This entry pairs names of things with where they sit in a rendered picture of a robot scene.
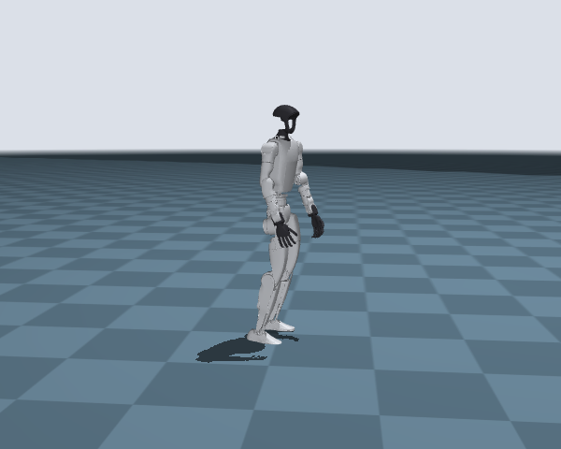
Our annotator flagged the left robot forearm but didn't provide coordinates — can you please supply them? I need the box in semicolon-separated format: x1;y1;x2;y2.
297;181;317;214

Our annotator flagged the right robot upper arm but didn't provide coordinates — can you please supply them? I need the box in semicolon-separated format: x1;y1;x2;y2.
260;142;279;188

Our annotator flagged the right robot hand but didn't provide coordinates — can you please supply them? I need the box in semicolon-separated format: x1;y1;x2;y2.
271;213;297;248

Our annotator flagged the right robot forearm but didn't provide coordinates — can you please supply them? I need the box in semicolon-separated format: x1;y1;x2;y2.
262;178;281;223

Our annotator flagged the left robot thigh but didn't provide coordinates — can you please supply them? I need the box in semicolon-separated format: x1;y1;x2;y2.
281;213;301;281

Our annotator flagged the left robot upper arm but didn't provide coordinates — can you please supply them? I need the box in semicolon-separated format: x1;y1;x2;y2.
294;141;308;185

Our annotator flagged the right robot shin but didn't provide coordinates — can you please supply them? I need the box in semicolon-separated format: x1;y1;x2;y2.
255;274;281;335

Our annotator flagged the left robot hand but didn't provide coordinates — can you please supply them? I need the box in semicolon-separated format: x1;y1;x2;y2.
308;205;324;238

